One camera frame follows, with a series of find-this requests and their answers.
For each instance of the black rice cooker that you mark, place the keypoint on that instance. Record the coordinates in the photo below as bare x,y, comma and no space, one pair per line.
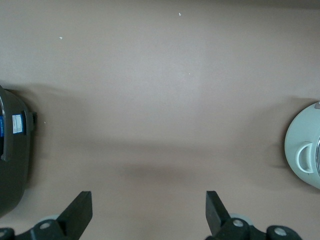
12,162

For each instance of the brown table cover sheet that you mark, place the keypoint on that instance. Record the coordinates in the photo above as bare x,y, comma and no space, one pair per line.
150,100

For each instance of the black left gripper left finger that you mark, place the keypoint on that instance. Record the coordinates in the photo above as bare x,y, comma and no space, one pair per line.
75,217

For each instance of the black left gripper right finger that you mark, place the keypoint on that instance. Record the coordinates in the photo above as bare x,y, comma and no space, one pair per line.
220,220

